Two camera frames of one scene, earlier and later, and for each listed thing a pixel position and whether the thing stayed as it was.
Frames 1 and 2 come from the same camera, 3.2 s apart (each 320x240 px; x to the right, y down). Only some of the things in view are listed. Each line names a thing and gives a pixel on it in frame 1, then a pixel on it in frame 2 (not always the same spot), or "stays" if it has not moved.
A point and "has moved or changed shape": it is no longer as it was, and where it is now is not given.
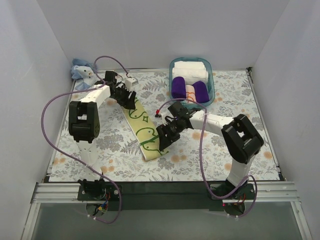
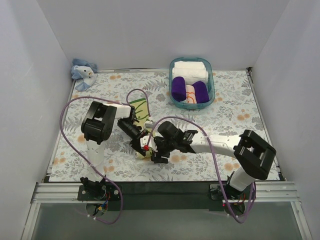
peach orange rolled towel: x=190 y=94 stays
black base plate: x=164 y=196 stays
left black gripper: x=125 y=95 → x=137 y=144
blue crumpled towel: x=84 y=73 stays
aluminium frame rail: x=263 y=191 stays
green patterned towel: x=145 y=131 has moved or changed shape
